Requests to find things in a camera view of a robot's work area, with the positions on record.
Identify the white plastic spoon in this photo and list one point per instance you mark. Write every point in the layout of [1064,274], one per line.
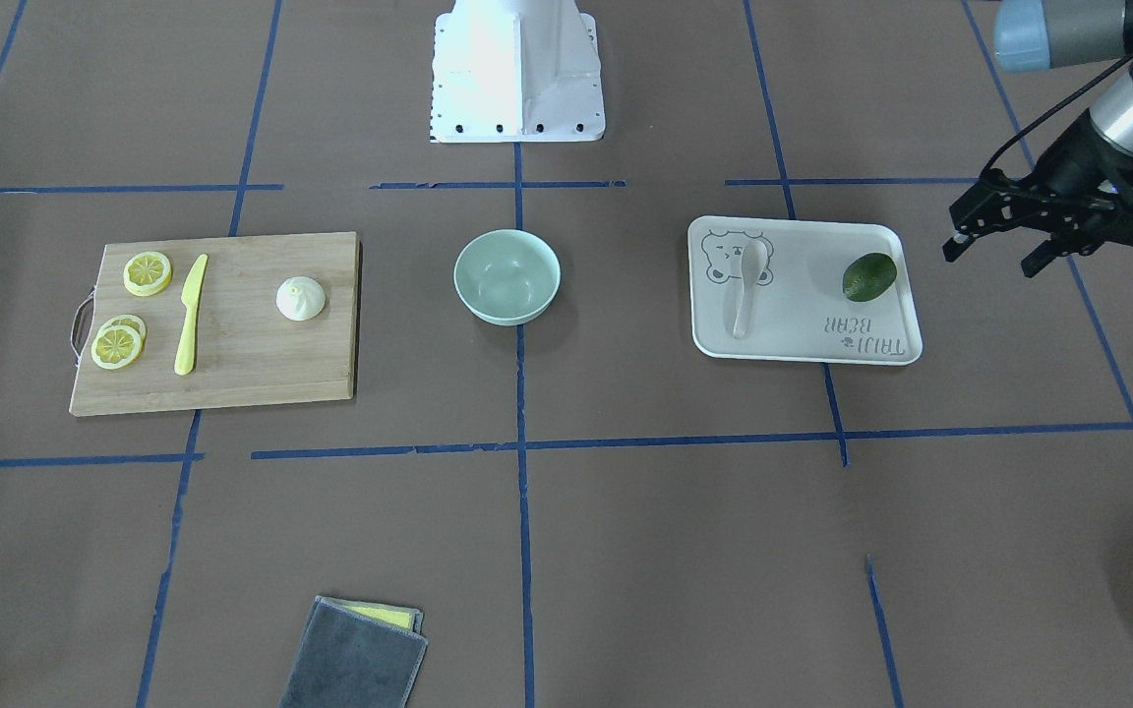
[751,269]

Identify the lemon slice upper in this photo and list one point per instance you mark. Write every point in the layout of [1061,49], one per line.
[147,273]

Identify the yellow sponge cloth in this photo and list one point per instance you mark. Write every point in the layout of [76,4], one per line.
[408,619]

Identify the light green bowl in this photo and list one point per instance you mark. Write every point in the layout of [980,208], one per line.
[507,277]

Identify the yellow plastic knife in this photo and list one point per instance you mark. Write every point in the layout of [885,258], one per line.
[191,296]

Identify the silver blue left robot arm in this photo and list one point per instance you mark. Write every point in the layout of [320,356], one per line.
[1031,36]

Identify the green avocado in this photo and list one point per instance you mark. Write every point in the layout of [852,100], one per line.
[868,277]

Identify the white bear tray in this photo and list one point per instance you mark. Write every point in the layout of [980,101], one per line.
[799,313]

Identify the white steamed bun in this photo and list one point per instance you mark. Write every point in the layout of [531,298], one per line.
[300,298]

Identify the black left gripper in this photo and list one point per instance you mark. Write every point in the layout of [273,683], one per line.
[1086,159]

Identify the bamboo cutting board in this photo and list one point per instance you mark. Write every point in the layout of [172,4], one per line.
[248,354]

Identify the lemon slice lower back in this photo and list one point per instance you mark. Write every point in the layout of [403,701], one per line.
[128,320]

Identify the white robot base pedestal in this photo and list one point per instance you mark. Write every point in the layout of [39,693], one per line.
[516,72]

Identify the grey folded cloth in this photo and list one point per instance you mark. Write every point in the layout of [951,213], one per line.
[347,660]

